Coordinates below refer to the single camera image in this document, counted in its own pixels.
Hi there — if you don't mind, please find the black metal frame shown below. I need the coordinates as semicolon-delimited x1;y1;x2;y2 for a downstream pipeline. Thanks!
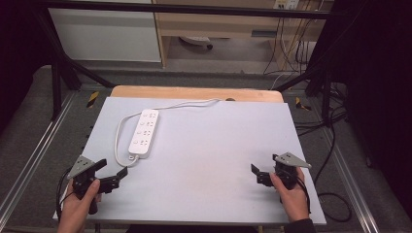
32;0;339;125

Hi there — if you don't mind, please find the wooden desk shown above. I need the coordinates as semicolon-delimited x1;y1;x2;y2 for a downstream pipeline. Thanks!
152;0;334;71

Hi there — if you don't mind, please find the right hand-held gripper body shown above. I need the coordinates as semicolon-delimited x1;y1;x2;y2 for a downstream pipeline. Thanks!
273;151;313;191

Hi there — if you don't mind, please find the black curtain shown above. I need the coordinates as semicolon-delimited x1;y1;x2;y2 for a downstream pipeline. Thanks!
0;0;52;130
329;0;412;215

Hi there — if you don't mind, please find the white floor cable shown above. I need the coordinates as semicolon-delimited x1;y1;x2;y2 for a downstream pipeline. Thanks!
270;71;294;91

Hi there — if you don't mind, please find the white wall socket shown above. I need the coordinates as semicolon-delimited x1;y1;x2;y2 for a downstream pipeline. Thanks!
273;0;300;11

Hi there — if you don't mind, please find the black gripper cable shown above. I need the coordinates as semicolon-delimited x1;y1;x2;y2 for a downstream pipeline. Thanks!
285;171;312;215
55;168;77;221

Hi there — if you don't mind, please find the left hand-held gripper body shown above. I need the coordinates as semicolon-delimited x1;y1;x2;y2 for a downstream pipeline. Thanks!
66;155;105;216

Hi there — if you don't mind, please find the aluminium floor rail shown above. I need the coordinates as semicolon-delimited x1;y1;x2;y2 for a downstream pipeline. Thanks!
319;119;382;233
0;91;79;224

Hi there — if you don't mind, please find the white power strip cable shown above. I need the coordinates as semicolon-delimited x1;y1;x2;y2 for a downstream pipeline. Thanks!
113;98;222;168

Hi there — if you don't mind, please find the black hanging cable bundle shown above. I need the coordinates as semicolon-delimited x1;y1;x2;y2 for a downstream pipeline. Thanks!
262;16;320;76

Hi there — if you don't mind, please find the white power strip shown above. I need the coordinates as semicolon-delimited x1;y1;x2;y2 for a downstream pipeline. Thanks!
127;109;160;159

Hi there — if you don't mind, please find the black floor cable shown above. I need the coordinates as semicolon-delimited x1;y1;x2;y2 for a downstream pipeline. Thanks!
294;106;354;223

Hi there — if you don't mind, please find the white chair base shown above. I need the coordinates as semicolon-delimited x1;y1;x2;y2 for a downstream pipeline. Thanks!
179;35;215;51

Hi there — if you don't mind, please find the person's dark right sleeve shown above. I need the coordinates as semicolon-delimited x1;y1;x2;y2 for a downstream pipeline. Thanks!
284;218;318;233

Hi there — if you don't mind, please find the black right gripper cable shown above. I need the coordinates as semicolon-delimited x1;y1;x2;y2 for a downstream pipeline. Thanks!
285;171;312;215

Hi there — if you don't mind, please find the yellow black tape marker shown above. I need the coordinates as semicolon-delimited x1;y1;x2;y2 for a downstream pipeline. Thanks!
294;96;313;112
86;90;100;109

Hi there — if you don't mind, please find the person's left hand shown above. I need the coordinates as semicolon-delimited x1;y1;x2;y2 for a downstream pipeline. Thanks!
57;179;102;233

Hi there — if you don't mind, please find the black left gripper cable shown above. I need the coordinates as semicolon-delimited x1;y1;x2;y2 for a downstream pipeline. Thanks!
55;168;77;221

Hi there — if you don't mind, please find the white cabinet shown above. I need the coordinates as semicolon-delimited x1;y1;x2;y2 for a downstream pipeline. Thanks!
48;7;162;63

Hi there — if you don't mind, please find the person's right hand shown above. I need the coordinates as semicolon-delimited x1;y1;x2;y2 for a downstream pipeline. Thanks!
269;167;311;224

